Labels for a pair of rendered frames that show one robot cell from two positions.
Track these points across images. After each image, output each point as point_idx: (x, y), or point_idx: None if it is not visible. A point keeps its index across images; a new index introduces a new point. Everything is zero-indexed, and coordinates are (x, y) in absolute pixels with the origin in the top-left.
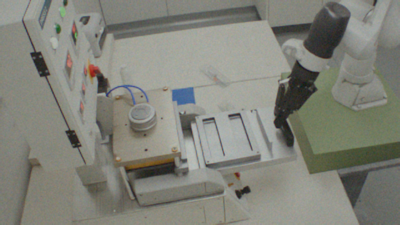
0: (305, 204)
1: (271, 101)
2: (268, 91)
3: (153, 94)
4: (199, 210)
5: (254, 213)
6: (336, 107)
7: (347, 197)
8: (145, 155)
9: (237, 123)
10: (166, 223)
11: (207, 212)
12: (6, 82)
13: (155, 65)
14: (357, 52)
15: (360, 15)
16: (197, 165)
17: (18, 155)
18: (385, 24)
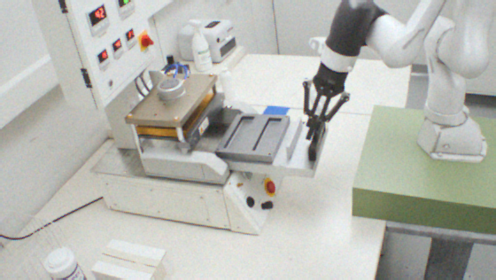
0: (325, 242)
1: (360, 137)
2: (364, 128)
3: (198, 77)
4: (200, 201)
5: (266, 232)
6: (413, 151)
7: (379, 252)
8: (151, 118)
9: (275, 128)
10: (171, 206)
11: (209, 206)
12: (42, 14)
13: (268, 81)
14: (383, 54)
15: (437, 34)
16: None
17: (96, 122)
18: (458, 42)
